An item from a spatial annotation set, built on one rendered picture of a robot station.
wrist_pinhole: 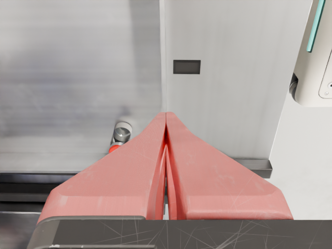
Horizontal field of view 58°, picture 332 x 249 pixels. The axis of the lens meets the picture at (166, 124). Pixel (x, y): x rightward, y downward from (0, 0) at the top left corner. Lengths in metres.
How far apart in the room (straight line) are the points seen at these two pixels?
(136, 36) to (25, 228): 0.39
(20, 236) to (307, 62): 0.95
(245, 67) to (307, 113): 1.23
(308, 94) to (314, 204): 1.04
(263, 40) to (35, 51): 0.24
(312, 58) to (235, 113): 0.75
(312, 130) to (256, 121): 1.25
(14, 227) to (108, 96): 0.32
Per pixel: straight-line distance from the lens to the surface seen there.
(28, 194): 0.48
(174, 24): 0.31
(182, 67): 0.33
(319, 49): 1.08
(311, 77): 1.12
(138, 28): 0.32
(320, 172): 1.86
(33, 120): 0.41
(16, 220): 0.57
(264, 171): 0.41
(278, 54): 0.34
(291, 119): 1.55
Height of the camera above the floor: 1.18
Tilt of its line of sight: 54 degrees down
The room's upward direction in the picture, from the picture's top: 178 degrees counter-clockwise
